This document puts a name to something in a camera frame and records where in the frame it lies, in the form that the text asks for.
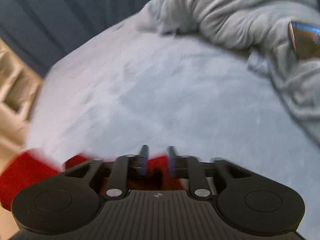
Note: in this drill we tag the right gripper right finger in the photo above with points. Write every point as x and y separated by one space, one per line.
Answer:
191 169

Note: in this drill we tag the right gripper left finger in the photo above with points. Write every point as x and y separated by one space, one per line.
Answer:
126 167

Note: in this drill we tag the red knit sweater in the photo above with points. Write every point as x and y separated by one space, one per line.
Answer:
27 169

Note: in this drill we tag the light blue fleece bed cover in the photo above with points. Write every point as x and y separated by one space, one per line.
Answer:
125 88

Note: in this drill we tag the white bookshelf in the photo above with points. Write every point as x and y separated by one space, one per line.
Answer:
20 86

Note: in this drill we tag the grey-blue crumpled blanket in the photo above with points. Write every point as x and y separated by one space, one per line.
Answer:
242 24

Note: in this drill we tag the smartphone on blanket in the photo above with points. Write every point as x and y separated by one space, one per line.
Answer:
304 40

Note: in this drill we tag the dark blue curtain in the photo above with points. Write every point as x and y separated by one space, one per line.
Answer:
41 32

